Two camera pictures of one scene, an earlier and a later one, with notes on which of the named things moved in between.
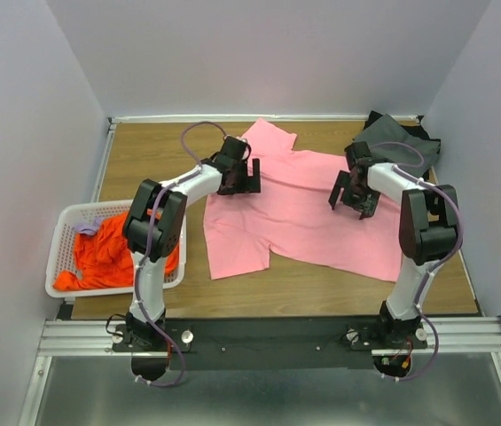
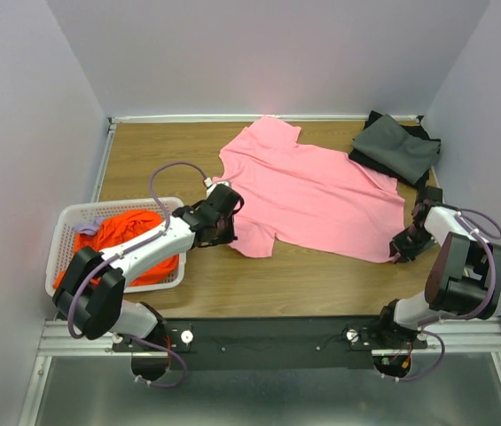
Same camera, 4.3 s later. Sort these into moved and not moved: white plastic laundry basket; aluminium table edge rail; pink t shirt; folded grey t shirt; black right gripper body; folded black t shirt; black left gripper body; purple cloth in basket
Moved: pink t shirt; black left gripper body; black right gripper body
Not moved: folded black t shirt; aluminium table edge rail; purple cloth in basket; white plastic laundry basket; folded grey t shirt
